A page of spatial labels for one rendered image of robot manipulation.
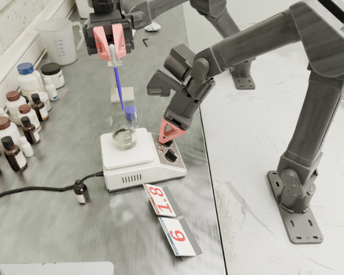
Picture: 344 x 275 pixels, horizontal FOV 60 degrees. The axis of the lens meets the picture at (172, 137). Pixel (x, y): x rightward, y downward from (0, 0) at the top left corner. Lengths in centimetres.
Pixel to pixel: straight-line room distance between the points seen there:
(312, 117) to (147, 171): 37
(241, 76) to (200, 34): 106
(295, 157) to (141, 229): 36
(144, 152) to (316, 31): 43
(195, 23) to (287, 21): 165
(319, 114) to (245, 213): 28
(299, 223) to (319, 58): 37
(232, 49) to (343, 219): 46
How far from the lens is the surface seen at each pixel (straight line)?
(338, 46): 50
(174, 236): 64
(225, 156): 83
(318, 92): 55
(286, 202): 72
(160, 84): 70
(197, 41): 220
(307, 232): 72
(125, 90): 108
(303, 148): 62
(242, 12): 218
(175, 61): 71
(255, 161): 83
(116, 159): 70
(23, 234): 74
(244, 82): 114
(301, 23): 50
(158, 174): 72
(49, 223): 74
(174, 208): 70
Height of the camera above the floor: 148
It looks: 42 degrees down
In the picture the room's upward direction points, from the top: straight up
